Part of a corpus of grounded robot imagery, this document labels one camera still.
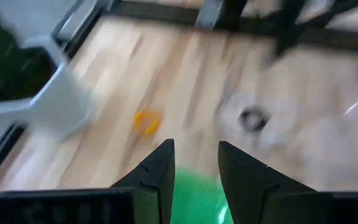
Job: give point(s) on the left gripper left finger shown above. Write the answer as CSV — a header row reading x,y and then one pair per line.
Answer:
x,y
135,205

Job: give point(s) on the green plastic basket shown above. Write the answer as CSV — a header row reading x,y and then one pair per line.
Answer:
x,y
194,199

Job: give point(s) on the white plastic bin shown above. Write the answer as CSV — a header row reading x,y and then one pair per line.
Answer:
x,y
61,102

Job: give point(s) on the grey metal post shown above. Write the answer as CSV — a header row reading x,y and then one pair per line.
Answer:
x,y
208,14

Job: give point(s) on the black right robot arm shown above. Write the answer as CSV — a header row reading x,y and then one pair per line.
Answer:
x,y
286,31

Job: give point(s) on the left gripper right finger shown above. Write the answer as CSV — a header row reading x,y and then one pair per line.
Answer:
x,y
259,202

